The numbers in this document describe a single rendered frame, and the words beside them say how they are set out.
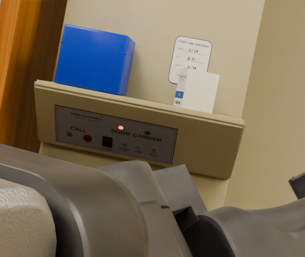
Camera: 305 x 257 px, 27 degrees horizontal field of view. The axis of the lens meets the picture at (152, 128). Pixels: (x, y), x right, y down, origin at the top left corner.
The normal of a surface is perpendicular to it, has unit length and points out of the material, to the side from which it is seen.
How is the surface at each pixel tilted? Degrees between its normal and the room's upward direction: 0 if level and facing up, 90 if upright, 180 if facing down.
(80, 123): 135
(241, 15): 90
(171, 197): 51
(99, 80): 90
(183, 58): 90
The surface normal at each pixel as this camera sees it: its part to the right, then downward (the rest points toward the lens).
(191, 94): 0.21, 0.09
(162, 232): 0.79, -0.49
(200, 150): -0.18, 0.72
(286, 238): 0.64, -0.48
